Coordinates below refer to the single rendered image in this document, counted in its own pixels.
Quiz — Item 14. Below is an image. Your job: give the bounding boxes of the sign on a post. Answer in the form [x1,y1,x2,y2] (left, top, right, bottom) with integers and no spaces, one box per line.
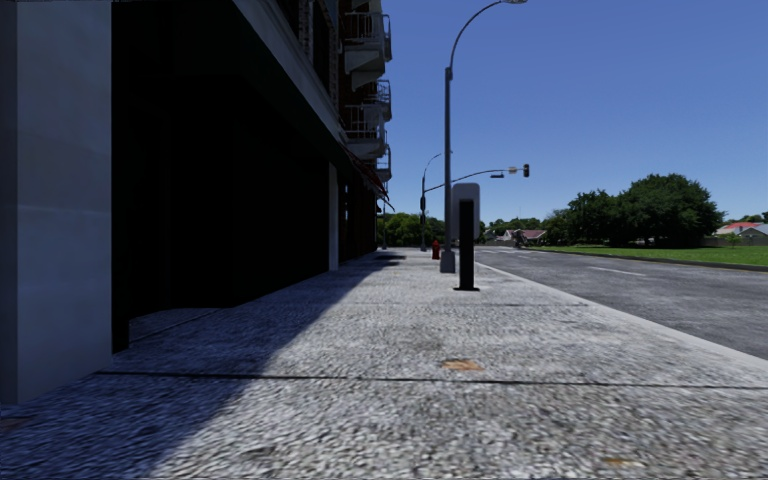
[450,182,482,292]

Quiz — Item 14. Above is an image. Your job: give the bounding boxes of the brown roofed house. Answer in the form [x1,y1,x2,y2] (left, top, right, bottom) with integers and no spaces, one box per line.
[495,228,548,245]

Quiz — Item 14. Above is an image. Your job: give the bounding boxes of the red brick building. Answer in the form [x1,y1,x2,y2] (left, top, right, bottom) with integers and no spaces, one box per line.
[0,0,396,406]

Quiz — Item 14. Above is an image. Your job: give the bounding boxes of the traffic light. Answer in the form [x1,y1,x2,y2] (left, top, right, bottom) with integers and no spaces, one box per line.
[418,152,532,253]

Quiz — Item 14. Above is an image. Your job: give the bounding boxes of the grey street lamp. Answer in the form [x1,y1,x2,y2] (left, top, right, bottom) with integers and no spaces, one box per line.
[439,0,529,275]

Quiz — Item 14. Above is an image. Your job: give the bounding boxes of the trees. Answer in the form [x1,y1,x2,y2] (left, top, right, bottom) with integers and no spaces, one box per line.
[376,211,448,248]
[479,173,768,249]

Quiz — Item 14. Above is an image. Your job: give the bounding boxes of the red roofed house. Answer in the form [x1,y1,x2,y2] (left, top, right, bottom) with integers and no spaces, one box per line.
[713,221,768,239]

